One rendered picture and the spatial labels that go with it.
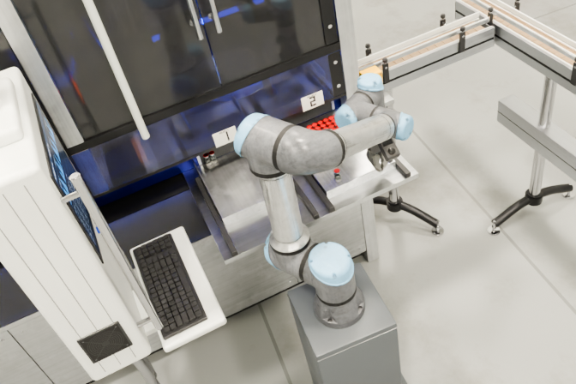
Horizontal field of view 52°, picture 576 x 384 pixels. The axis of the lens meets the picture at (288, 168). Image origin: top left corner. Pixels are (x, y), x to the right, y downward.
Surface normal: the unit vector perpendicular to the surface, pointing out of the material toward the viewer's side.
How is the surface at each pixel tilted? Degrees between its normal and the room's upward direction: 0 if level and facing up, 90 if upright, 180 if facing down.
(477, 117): 0
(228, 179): 0
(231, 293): 90
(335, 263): 7
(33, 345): 90
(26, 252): 90
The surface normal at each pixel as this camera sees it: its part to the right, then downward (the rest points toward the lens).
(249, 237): -0.17, -0.73
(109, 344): 0.42, 0.55
